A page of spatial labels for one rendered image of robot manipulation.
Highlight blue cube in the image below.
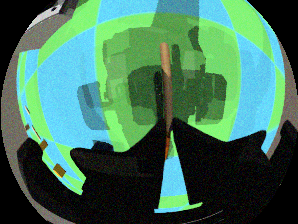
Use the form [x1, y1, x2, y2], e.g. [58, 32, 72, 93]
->
[90, 143, 114, 152]

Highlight yellow cube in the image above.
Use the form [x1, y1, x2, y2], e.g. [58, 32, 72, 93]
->
[53, 164, 67, 179]

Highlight small yellow cylinder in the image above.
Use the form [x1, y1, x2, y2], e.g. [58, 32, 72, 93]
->
[39, 140, 48, 151]

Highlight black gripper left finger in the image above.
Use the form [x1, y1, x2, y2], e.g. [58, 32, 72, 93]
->
[69, 119, 166, 209]

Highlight orange string with tan wooden stick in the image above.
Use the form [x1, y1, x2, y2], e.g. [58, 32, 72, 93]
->
[160, 43, 173, 160]

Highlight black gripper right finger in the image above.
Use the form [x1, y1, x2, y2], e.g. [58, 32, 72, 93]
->
[173, 117, 267, 205]

